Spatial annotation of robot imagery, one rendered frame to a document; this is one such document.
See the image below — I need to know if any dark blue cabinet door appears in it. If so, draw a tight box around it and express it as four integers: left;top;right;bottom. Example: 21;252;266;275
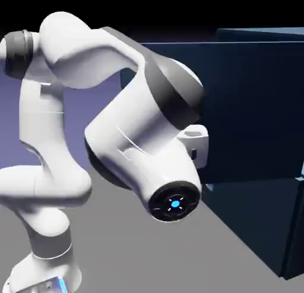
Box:
119;40;304;186

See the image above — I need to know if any dark blue cabinet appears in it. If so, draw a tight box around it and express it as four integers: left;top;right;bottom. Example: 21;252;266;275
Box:
201;27;304;281

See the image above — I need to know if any pale cabinet door handle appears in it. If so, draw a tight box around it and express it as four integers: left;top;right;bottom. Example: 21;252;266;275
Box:
294;161;304;183

